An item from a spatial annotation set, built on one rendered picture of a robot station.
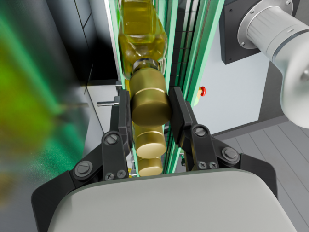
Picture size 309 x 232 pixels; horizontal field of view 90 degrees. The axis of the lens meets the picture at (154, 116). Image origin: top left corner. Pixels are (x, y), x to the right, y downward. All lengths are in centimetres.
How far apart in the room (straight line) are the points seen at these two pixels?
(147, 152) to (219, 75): 79
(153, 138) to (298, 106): 45
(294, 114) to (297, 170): 234
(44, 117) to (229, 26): 67
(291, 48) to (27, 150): 62
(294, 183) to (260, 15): 236
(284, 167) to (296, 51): 236
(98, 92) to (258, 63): 81
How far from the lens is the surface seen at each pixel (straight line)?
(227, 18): 72
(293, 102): 55
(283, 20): 69
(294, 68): 59
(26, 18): 24
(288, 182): 279
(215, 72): 90
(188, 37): 41
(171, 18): 30
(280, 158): 289
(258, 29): 72
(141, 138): 16
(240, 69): 96
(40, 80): 23
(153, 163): 21
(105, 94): 48
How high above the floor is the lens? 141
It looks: 41 degrees down
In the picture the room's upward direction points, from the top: 171 degrees clockwise
